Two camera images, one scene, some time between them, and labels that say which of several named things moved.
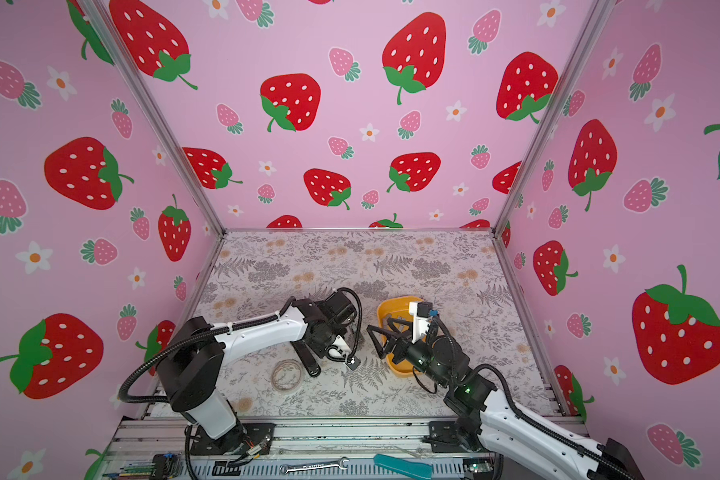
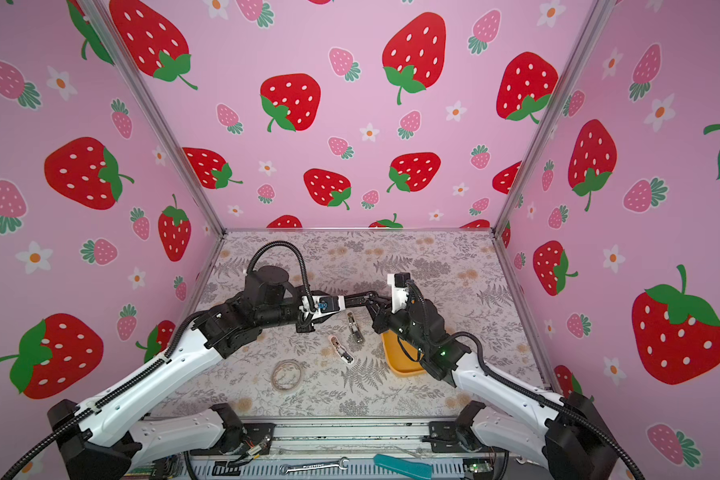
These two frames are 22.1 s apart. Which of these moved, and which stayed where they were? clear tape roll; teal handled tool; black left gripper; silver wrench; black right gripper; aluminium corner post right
Moved: black left gripper; black right gripper
Stayed: teal handled tool; silver wrench; clear tape roll; aluminium corner post right
